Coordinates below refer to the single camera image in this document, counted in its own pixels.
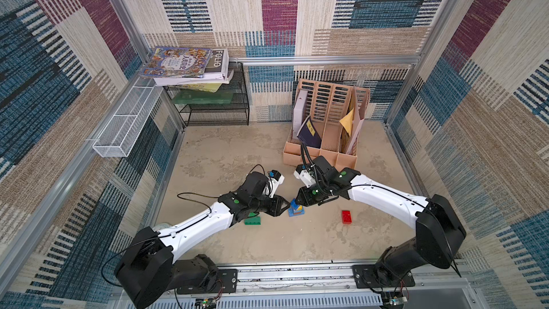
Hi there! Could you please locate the long blue lego brick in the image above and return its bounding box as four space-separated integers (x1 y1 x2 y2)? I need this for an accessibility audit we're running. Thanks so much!
288 207 305 217

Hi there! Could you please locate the long green lego brick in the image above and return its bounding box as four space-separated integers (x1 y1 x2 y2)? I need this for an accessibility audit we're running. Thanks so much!
244 216 261 225

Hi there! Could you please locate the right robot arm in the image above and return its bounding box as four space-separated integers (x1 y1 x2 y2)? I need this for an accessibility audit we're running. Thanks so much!
294 157 467 289

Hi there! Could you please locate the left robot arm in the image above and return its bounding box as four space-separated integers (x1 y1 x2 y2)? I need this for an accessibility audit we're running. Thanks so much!
114 170 290 308

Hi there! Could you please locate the red lego brick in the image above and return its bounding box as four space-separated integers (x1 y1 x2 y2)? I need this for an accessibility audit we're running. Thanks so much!
341 210 353 225

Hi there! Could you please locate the dark purple book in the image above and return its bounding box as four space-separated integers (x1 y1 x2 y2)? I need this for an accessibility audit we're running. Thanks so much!
297 116 322 149

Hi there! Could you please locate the pink desk file organizer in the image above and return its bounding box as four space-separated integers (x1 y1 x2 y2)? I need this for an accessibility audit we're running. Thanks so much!
283 79 358 170

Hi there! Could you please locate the white book in organizer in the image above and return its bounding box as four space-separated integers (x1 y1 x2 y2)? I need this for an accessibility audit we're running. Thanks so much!
292 89 308 140

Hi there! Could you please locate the yellow envelope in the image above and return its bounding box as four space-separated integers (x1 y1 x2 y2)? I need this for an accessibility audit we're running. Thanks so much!
340 109 355 137

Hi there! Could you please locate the pale pink folder in organizer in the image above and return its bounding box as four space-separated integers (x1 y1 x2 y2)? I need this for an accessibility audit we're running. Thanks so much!
344 87 370 155

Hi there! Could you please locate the pale blue round clock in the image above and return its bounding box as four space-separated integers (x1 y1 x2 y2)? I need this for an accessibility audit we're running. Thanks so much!
153 223 172 231

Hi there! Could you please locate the green folder on shelf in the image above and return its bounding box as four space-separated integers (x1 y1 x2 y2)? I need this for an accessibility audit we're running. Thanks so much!
172 90 234 105

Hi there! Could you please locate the black and white Folio book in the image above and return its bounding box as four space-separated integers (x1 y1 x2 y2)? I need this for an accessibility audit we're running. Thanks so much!
152 49 234 87

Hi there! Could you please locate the colourful illustrated book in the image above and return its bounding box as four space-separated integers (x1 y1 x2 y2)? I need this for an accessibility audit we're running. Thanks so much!
140 47 213 78

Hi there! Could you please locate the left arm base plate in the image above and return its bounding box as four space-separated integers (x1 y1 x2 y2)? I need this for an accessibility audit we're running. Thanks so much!
175 268 238 296

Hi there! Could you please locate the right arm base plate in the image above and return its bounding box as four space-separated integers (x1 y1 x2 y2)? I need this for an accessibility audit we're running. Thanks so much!
351 264 416 290

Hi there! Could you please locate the black wire shelf rack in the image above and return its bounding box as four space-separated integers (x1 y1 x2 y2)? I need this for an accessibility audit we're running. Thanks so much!
164 62 250 127

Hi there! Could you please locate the white wire mesh basket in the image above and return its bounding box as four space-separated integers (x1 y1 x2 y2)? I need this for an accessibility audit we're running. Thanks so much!
93 77 162 158

